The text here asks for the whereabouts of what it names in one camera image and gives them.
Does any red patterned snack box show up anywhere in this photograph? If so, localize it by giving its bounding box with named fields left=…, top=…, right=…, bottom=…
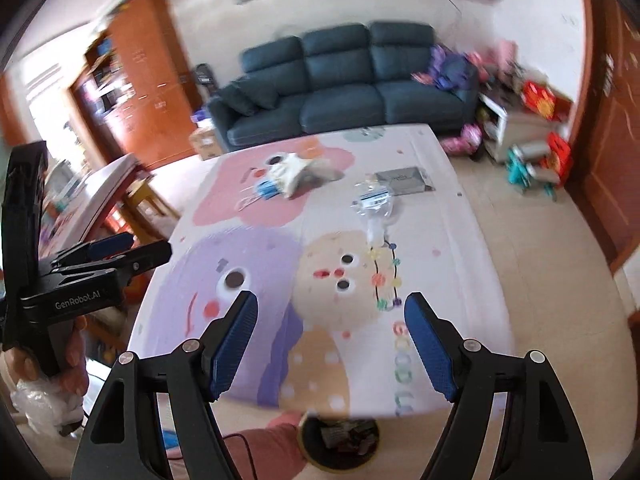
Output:
left=521, top=80, right=573, bottom=122

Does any wooden stool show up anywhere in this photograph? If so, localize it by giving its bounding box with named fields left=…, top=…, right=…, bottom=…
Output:
left=119, top=176, right=180, bottom=244

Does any wooden door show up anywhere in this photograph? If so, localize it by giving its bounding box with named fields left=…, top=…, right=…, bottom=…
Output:
left=567, top=0, right=639, bottom=273

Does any pink cartoon play mat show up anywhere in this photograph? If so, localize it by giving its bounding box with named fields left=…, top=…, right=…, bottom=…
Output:
left=129, top=125, right=513, bottom=417

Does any dark teal sofa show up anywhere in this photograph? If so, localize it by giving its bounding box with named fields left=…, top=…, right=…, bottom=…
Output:
left=204, top=21, right=480, bottom=152

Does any purple clothes pile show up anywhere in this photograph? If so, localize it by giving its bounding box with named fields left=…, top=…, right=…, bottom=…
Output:
left=411, top=44, right=477, bottom=92

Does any round yellow-rimmed trash bin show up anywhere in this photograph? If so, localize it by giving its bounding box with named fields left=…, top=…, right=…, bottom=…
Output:
left=297, top=414, right=381, bottom=474

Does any clear plastic packaging bag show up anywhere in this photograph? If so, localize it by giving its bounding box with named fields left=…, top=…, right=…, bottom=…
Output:
left=352, top=181, right=394, bottom=248

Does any white side table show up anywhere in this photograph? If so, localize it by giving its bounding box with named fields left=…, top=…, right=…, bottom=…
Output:
left=476, top=89, right=558, bottom=164

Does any white plastic bag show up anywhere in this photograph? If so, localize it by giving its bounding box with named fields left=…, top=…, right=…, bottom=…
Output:
left=10, top=378, right=86, bottom=438

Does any grey flat cardboard box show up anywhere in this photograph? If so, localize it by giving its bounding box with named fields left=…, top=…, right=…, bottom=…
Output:
left=374, top=166, right=435, bottom=196

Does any brown cardboard box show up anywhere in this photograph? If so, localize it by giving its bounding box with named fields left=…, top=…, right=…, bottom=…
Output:
left=189, top=127, right=224, bottom=160

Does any pink patterned ball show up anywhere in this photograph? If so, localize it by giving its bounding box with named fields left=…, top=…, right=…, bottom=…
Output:
left=439, top=124, right=483, bottom=157

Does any person's left hand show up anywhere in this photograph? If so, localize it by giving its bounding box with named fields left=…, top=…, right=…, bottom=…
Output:
left=2, top=315, right=89, bottom=396

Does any orange wooden cabinet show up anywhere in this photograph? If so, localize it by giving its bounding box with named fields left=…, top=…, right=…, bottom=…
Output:
left=66, top=0, right=203, bottom=170

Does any cream cloth bag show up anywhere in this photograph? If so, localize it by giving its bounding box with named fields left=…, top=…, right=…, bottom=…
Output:
left=267, top=153, right=344, bottom=200

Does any blue surgical face mask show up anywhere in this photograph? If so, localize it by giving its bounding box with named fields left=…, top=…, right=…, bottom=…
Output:
left=235, top=180, right=280, bottom=211

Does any teal toy ride-on car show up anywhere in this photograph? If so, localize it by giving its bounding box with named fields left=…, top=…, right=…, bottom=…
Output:
left=506, top=141, right=560, bottom=202

